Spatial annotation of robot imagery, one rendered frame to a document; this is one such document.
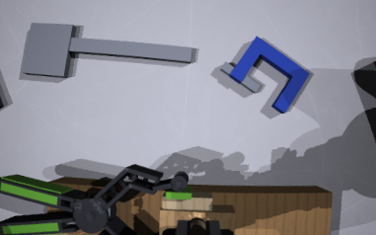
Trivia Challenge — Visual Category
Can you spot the brown wooden bench board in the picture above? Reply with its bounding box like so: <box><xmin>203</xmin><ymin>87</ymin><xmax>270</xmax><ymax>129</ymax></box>
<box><xmin>49</xmin><ymin>177</ymin><xmax>333</xmax><ymax>235</ymax></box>

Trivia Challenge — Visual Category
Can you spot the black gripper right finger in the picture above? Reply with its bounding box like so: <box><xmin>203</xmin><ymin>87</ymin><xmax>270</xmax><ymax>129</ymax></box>
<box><xmin>205</xmin><ymin>220</ymin><xmax>234</xmax><ymax>235</ymax></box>

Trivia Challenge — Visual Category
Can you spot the wooden dowel pin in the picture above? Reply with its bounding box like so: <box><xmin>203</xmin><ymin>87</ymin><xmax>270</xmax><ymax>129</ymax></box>
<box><xmin>190</xmin><ymin>220</ymin><xmax>205</xmax><ymax>235</ymax></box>

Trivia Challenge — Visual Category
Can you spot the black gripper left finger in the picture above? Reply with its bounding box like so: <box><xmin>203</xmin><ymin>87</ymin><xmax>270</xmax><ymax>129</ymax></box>
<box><xmin>162</xmin><ymin>220</ymin><xmax>190</xmax><ymax>235</ymax></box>

